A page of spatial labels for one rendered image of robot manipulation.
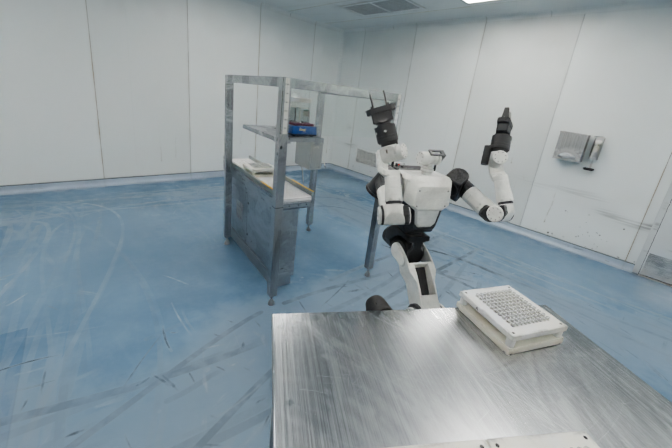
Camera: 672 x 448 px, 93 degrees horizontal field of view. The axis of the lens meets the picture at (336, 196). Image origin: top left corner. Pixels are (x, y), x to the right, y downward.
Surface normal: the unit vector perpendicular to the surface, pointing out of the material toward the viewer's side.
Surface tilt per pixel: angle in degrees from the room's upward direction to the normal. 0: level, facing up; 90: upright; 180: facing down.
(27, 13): 90
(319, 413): 0
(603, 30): 90
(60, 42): 90
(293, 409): 0
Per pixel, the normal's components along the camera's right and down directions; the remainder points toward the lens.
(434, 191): 0.33, 0.32
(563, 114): -0.72, 0.12
